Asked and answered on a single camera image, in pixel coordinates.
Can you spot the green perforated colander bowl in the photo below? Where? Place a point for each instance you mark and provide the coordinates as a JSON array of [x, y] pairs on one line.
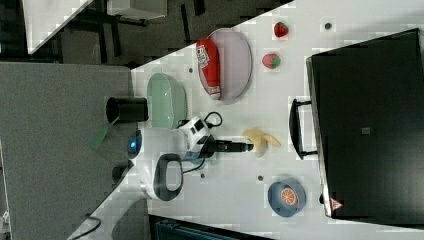
[[166, 101]]

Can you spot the black toaster oven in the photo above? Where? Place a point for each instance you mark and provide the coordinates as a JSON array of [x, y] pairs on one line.
[[368, 115]]

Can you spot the pale pink oval plate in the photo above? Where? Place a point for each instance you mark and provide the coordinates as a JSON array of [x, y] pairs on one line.
[[235, 64]]

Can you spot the peeled yellow banana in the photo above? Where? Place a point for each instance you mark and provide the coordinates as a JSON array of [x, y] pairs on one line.
[[260, 140]]

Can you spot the red ketchup bottle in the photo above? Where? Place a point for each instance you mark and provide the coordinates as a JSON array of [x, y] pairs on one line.
[[208, 59]]

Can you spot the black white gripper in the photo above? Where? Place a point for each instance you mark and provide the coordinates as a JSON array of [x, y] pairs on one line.
[[200, 140]]

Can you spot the blue bowl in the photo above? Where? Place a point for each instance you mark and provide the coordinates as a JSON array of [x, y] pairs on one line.
[[278, 205]]

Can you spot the orange slice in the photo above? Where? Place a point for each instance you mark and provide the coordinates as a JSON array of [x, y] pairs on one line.
[[289, 196]]

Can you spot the pink green strawberry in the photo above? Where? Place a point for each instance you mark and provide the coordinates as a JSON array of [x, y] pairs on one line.
[[271, 61]]

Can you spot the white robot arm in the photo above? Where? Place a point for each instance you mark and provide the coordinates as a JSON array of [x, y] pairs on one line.
[[155, 171]]

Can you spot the red strawberry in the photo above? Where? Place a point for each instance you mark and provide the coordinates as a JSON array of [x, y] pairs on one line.
[[280, 29]]

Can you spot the black cylinder cup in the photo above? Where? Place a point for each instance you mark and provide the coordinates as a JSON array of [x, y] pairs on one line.
[[125, 109]]

